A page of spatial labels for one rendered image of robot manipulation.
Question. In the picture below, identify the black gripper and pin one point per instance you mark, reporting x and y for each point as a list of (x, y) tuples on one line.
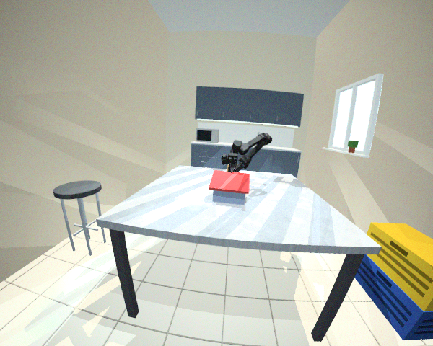
[(232, 162)]

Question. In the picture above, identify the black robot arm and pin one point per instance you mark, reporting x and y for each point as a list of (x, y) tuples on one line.
[(238, 146)]

